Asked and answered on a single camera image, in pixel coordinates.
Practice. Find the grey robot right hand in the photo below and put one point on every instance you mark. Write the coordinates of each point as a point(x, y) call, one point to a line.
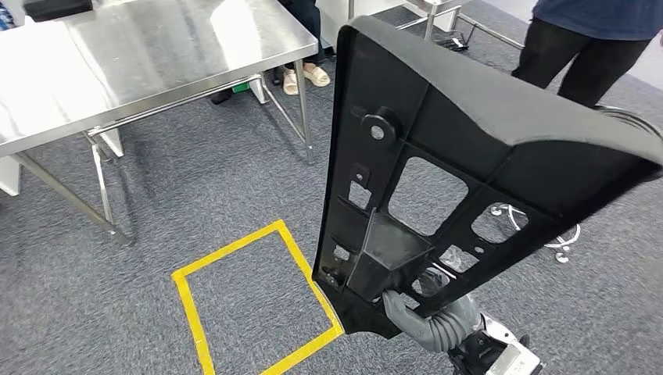
point(399, 313)

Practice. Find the black plastic panel part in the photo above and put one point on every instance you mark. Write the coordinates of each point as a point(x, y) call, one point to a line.
point(466, 119)

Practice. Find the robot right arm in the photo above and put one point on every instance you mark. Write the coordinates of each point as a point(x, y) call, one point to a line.
point(450, 326)

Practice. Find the stainless steel workbench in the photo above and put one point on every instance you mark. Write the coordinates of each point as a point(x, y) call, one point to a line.
point(155, 62)

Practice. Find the stool with chrome base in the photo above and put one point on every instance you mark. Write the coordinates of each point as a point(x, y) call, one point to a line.
point(562, 256)

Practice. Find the yellow floor tape square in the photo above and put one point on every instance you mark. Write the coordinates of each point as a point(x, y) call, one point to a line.
point(228, 249)

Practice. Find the black wifi router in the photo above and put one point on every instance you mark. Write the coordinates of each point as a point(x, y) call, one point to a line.
point(453, 41)

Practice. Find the stainless steel table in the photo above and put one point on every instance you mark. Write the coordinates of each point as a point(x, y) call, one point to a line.
point(429, 26)

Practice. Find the person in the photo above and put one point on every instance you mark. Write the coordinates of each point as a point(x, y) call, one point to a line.
point(305, 26)
point(595, 52)

